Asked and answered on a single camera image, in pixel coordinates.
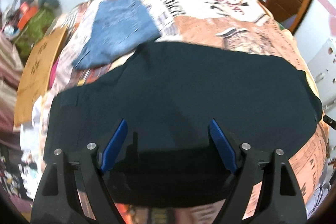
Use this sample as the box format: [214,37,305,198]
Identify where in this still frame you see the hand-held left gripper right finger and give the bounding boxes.
[208,119,307,224]

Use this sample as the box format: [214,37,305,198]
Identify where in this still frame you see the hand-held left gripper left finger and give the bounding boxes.
[31,119,129,224]

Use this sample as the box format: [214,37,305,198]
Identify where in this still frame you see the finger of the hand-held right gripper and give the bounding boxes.
[324,115,336,130]

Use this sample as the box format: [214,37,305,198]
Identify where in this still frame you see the black pants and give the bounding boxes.
[43,42,323,207]

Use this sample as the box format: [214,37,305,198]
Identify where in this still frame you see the white crumpled cloth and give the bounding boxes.
[20,97,50,188]

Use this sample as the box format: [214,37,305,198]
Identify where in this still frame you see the wooden lap desk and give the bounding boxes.
[14,25,69,126]

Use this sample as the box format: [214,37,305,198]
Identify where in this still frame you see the blue jeans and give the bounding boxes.
[72,0,161,70]

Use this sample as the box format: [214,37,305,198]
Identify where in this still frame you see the striped pink curtain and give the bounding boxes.
[0,35,24,140]

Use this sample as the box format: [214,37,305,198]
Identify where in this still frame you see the printed blanket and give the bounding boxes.
[16,0,331,224]

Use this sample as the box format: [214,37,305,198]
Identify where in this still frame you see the green storage box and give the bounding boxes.
[12,7,59,56]

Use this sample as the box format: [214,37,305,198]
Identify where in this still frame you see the orange box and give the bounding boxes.
[18,2,37,28]

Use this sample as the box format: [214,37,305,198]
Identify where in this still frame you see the white perforated metal bracket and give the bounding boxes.
[306,38,336,109]

